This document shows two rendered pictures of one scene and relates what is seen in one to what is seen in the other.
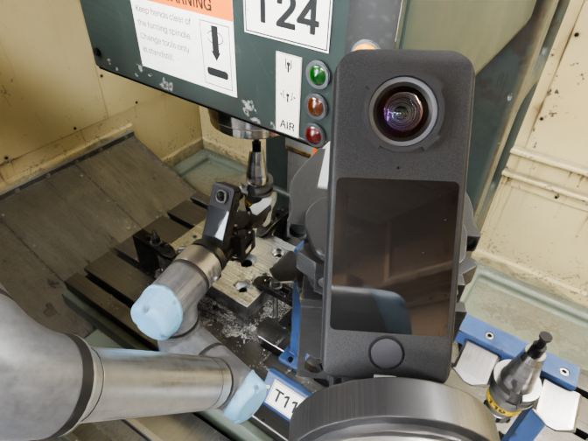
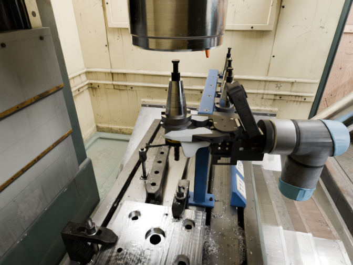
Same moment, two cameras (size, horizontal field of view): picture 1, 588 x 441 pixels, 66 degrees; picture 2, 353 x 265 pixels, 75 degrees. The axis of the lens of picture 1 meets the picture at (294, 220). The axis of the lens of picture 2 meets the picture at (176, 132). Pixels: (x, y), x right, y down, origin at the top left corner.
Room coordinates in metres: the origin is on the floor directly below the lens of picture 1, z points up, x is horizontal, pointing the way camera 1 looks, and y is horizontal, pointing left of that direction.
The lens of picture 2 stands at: (0.89, 0.47, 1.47)
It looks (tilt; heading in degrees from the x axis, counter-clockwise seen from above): 29 degrees down; 248
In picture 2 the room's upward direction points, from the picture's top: straight up
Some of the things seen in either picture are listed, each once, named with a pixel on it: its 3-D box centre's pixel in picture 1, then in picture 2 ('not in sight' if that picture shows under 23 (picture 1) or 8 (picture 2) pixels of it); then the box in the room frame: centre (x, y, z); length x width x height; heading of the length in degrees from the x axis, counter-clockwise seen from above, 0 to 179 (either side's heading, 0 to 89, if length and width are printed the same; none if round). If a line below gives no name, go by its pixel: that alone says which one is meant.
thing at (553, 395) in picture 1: (556, 407); not in sight; (0.32, -0.36, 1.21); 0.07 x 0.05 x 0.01; 147
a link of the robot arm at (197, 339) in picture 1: (185, 342); (298, 170); (0.45, 0.18, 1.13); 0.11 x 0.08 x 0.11; 49
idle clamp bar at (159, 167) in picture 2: not in sight; (158, 174); (0.70, -0.17, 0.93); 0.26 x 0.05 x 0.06; 62
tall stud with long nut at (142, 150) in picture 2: not in sight; (143, 162); (0.74, -0.21, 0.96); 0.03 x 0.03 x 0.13
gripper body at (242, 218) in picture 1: (224, 241); (237, 139); (0.61, 0.13, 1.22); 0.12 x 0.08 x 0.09; 156
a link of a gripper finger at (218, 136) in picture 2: not in sight; (212, 134); (0.67, 0.13, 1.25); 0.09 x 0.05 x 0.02; 170
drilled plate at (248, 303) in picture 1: (231, 259); (149, 262); (0.82, 0.16, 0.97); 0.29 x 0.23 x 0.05; 57
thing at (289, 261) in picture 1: (289, 269); (226, 116); (0.56, 0.01, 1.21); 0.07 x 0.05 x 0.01; 147
